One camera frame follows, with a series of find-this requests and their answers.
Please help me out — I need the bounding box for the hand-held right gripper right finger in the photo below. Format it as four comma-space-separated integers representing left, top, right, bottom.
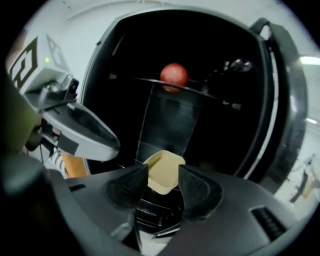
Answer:
156, 164, 299, 256

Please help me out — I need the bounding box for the black cabinet with door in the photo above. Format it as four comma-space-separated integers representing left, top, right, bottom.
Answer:
79, 9, 309, 235

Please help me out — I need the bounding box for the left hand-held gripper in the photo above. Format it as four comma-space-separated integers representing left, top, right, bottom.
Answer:
9, 34, 80, 113

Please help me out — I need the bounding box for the black and white striped cushion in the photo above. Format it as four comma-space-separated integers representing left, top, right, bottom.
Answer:
47, 149, 67, 173

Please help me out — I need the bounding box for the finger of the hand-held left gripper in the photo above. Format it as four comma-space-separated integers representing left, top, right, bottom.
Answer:
42, 101, 121, 163

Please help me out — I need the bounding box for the beige plastic tray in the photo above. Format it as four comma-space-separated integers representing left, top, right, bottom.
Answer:
142, 149, 187, 196

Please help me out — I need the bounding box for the orange striped cushion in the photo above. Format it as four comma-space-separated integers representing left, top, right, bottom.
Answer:
61, 152, 88, 179

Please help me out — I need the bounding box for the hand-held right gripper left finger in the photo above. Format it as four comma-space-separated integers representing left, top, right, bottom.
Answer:
49, 164, 150, 252

